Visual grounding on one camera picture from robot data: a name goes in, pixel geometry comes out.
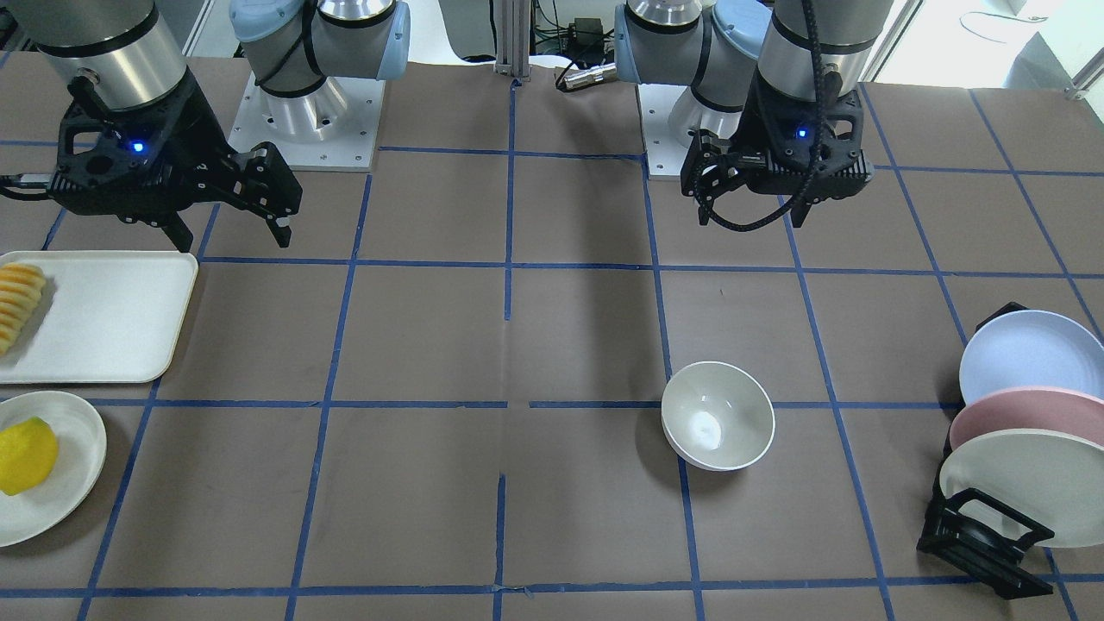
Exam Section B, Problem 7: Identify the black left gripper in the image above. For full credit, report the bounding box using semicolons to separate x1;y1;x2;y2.
680;76;873;229

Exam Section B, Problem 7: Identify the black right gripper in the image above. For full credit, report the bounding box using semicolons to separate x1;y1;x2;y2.
47;72;302;253

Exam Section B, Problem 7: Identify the white bowl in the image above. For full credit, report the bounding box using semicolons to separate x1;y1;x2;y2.
660;361;776;472

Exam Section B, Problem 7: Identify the yellow lemon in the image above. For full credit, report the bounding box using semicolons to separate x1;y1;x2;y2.
1;417;60;496

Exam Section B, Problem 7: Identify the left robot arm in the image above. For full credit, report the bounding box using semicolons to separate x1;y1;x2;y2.
612;1;892;232

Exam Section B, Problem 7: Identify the white rectangular tray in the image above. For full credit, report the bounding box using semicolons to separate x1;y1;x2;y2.
1;250;198;385

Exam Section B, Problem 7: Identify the silver cylindrical connector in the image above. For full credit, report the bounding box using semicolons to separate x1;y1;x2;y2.
555;62;618;93

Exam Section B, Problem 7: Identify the white round plate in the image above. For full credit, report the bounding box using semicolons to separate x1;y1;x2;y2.
1;392;107;547

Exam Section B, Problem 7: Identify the light blue plate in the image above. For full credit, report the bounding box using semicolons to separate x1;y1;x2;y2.
958;311;1103;406

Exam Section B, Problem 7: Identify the pink plate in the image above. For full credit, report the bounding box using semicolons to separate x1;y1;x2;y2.
949;386;1103;449

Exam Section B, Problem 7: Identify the black dish rack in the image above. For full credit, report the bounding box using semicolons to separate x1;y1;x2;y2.
916;302;1057;599

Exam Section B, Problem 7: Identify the cream plate in rack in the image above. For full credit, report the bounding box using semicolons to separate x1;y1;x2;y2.
938;429;1103;548

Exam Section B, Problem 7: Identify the black braided cable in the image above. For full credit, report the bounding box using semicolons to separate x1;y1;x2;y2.
696;0;843;233

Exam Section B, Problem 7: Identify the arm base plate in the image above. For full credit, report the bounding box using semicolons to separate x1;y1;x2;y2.
637;84;699;181
229;78;389;173

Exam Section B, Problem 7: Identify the aluminium frame post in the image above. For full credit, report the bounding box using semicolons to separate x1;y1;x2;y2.
492;0;532;82

